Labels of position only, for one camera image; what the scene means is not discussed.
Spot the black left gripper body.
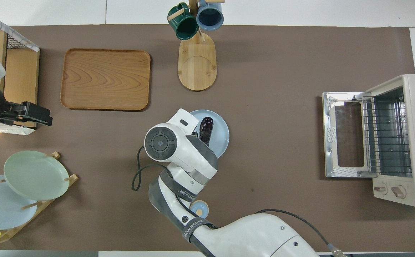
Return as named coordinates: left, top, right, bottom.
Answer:
left=0, top=104, right=26, bottom=126

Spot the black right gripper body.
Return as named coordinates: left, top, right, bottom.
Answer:
left=192, top=131, right=208, bottom=147

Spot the dark purple eggplant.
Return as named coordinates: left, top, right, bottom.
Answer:
left=199, top=117, right=214, bottom=146

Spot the light blue ringed plate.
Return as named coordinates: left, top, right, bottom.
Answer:
left=189, top=109, right=230, bottom=159

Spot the pale green plate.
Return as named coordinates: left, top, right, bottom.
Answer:
left=4, top=150, right=70, bottom=201

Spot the wooden mug tree stand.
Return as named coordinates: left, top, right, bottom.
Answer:
left=168, top=0, right=226, bottom=92

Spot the wooden plate rack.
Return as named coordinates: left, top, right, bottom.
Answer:
left=0, top=152, right=79, bottom=245

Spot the wooden serving tray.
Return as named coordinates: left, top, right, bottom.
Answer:
left=60, top=48, right=151, bottom=111

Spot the pale blue large plate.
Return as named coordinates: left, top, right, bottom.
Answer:
left=0, top=174, right=38, bottom=230

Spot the dark green mug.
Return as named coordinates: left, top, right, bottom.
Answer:
left=167, top=3, right=199, bottom=40

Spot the brown table mat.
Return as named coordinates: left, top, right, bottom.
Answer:
left=0, top=24, right=415, bottom=252

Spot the blue mug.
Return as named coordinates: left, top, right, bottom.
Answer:
left=196, top=0, right=224, bottom=31

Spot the wooden shelf with wire mesh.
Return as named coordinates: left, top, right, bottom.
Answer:
left=0, top=8, right=40, bottom=135

